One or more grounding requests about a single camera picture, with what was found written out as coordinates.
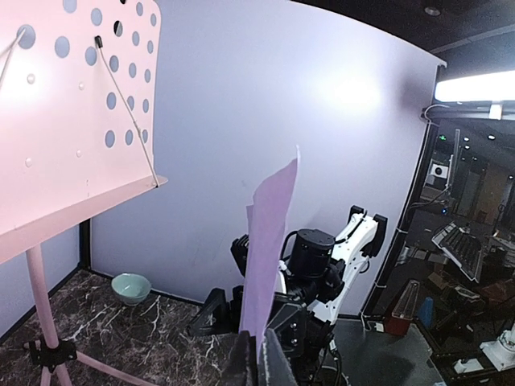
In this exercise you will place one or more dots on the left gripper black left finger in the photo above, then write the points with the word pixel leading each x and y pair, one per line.
pixel 242 366

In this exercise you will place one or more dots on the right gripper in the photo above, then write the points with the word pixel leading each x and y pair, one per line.
pixel 294 325

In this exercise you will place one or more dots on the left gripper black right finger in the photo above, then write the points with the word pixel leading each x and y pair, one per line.
pixel 274 367

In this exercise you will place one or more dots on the pink folding music stand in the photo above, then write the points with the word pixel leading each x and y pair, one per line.
pixel 78 85

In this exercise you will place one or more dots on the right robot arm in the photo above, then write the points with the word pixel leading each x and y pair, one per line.
pixel 314 279

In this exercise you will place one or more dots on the pale green ceramic bowl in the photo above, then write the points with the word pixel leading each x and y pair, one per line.
pixel 130 288

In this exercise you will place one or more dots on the red box on floor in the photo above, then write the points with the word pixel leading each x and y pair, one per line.
pixel 399 318

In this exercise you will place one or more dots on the grey computer keyboard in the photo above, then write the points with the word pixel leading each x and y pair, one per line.
pixel 462 248

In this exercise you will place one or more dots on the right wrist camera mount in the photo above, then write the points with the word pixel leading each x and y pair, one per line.
pixel 262 268

